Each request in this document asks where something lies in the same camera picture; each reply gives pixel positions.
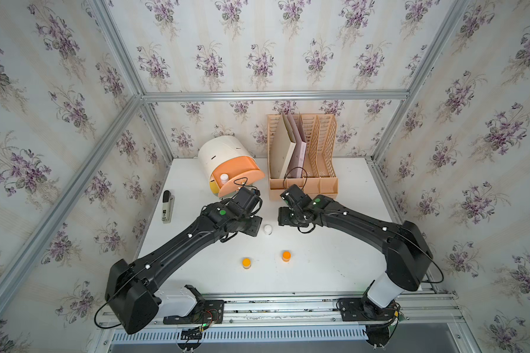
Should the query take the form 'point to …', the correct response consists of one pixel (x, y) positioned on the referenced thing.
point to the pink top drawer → (235, 173)
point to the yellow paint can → (246, 263)
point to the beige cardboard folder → (283, 148)
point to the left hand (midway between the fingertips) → (256, 224)
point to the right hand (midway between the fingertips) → (285, 220)
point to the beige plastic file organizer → (320, 170)
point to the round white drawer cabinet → (224, 159)
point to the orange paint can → (286, 256)
